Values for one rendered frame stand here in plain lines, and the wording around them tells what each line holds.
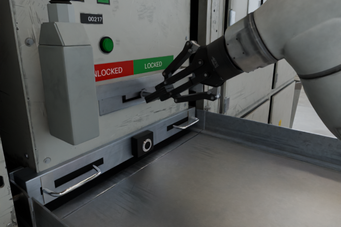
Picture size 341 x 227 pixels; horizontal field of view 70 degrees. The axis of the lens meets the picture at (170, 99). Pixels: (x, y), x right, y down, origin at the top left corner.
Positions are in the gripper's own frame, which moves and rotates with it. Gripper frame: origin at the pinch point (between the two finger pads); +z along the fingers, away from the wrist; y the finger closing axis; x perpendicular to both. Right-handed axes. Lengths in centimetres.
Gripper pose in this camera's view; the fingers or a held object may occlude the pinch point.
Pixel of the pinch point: (159, 93)
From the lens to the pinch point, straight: 55.8
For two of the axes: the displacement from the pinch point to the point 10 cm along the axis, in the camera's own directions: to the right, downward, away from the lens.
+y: 4.0, 9.1, -0.6
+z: -7.0, 3.5, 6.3
